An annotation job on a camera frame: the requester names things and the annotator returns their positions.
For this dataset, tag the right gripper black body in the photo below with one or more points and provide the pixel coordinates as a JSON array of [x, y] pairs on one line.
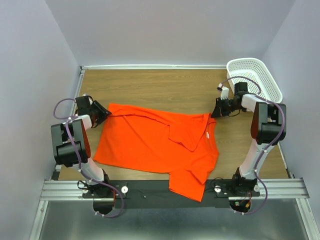
[[228, 106]]

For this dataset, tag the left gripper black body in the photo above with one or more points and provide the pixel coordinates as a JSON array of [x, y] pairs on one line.
[[92, 111]]

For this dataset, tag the orange t shirt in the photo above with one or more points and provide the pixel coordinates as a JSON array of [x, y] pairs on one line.
[[143, 139]]

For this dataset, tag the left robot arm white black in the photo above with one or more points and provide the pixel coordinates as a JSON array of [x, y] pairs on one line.
[[71, 147]]

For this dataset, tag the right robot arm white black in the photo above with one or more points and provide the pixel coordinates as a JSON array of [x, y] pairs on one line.
[[268, 127]]

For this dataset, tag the white perforated plastic basket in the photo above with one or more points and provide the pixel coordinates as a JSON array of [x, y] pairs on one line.
[[256, 74]]

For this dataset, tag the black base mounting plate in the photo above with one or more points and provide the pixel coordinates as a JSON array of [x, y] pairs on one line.
[[121, 195]]

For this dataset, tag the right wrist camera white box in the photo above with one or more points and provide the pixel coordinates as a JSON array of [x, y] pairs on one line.
[[224, 91]]

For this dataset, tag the aluminium frame rail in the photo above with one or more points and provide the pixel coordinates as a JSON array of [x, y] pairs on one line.
[[290, 188]]

